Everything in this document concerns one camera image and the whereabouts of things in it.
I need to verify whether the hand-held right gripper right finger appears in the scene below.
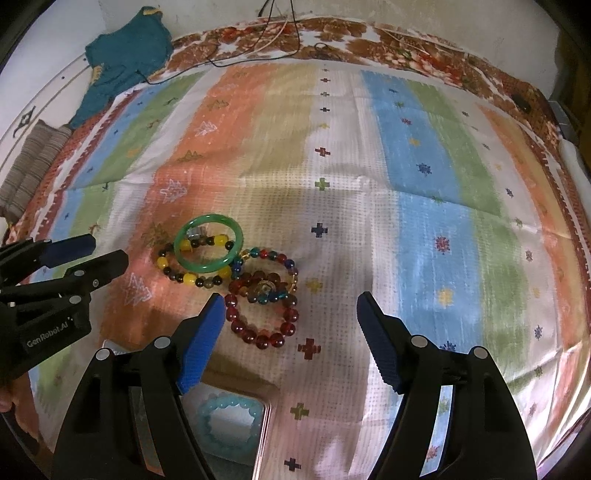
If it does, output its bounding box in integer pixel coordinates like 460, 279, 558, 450
356, 292, 539, 480

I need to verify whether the multicoloured glass bead bracelet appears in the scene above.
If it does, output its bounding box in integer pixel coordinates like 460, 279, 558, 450
229, 247, 300, 305

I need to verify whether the black cable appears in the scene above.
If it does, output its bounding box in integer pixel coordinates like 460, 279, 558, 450
139, 0, 301, 85

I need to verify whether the teal garment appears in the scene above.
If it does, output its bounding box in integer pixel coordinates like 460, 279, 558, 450
69, 6, 175, 130

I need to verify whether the white rounded object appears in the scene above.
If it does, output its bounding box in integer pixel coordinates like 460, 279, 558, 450
558, 138, 591, 195

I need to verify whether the clear tray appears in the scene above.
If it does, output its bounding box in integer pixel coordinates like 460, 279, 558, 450
99, 339, 273, 480

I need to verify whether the dark red bead bracelet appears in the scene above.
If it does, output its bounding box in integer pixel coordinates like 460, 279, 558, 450
224, 272, 301, 348

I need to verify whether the grey box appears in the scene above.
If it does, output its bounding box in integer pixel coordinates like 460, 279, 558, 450
549, 99, 580, 139

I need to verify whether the brown floral blanket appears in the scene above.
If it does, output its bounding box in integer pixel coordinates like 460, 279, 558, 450
171, 18, 561, 144

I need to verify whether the light blue bead bracelet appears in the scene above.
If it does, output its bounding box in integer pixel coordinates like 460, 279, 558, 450
198, 394, 262, 455

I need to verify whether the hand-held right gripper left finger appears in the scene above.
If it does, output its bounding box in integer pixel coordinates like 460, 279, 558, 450
50, 292, 227, 480

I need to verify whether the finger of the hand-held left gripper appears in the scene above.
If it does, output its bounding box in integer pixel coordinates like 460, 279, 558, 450
0, 250, 129, 305
0, 234, 97, 280

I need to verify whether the white cable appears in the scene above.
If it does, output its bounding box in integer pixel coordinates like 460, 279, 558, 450
249, 0, 298, 52

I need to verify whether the green jade bangle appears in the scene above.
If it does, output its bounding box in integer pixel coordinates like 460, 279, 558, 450
174, 213, 245, 273

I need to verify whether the yellow and black bead bracelet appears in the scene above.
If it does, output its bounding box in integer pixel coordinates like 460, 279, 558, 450
156, 233, 241, 289

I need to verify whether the grey striped folded cloth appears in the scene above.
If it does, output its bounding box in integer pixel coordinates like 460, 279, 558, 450
0, 119, 74, 219

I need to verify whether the colourful striped bedsheet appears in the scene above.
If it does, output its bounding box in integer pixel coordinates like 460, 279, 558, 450
9, 60, 591, 480

